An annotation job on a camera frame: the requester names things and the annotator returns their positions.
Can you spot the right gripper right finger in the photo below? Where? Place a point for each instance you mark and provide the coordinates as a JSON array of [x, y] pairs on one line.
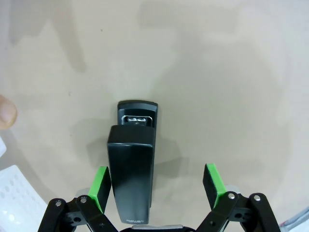
[[214, 186]]

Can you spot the white perforated plastic basket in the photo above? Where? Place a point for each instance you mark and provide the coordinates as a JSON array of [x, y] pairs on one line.
[[17, 198]]

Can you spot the black stapler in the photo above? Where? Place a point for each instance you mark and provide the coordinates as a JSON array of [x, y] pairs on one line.
[[131, 169]]

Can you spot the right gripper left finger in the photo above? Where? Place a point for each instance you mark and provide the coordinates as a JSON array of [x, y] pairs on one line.
[[96, 191]]

